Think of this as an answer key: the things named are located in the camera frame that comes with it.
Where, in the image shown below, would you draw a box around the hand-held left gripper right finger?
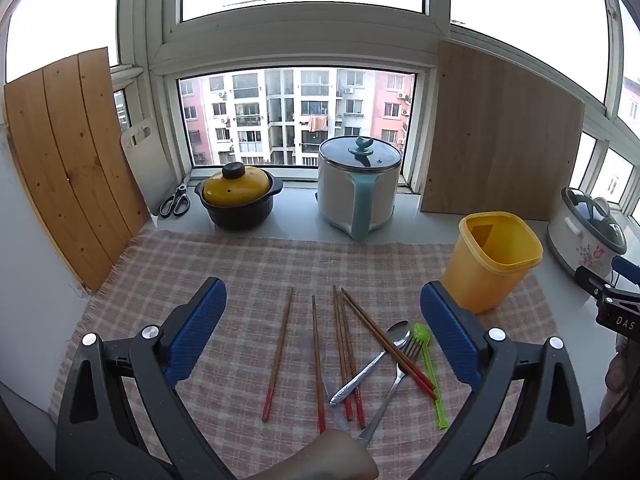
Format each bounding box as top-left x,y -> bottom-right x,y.
415,281 -> 588,480

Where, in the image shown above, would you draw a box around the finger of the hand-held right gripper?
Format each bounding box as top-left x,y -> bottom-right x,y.
611,255 -> 640,288
574,265 -> 623,311

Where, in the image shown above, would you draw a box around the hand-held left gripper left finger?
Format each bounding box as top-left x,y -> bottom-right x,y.
55,276 -> 236,480

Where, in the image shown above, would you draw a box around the green plastic spoon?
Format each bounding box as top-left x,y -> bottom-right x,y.
411,323 -> 449,431

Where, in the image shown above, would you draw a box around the metal spoon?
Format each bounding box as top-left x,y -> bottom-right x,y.
329,320 -> 411,407

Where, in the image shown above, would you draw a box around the yellow plastic container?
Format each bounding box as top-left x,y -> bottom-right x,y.
441,211 -> 544,315

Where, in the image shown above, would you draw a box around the metal fork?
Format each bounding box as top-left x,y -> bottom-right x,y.
356,336 -> 426,446

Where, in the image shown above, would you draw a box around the red-tipped wooden chopstick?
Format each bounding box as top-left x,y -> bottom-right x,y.
341,287 -> 437,392
332,285 -> 354,422
311,295 -> 327,435
261,287 -> 294,422
338,294 -> 366,430
344,293 -> 435,401

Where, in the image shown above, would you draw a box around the person's right hand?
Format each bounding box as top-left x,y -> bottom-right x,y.
604,335 -> 636,401

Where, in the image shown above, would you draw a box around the white floral slow cooker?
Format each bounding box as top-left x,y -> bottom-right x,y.
546,187 -> 628,278

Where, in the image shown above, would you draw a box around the glass slow cooker lid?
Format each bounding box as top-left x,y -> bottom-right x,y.
560,187 -> 627,255

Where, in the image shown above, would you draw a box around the pink plaid cloth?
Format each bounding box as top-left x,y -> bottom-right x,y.
47,230 -> 566,480

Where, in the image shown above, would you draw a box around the black ceramic pot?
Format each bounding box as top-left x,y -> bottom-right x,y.
195,169 -> 284,232

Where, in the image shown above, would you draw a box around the yellow pot lid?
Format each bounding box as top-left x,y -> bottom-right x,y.
202,162 -> 271,206

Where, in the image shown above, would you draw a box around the white cutting board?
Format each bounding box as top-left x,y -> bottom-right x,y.
120,118 -> 178,216

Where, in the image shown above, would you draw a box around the wood-grain panel board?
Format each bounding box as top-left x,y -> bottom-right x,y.
419,40 -> 586,222

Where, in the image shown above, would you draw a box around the person's knee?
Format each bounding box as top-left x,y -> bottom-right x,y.
240,429 -> 379,480

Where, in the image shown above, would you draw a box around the wooden slat board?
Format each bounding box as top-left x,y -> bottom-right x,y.
4,46 -> 151,293

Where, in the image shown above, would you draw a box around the glass lid teal knob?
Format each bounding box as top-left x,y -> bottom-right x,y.
319,135 -> 403,173

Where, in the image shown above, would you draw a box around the pink apartment building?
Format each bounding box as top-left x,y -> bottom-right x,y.
179,66 -> 418,168

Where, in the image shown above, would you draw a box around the black-handled scissors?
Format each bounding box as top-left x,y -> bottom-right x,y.
159,184 -> 192,219

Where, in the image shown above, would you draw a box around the white electric pot teal handle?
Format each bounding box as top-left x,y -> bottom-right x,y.
316,160 -> 403,241

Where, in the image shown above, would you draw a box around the white window frame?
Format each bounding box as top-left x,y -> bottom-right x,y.
0,0 -> 640,241

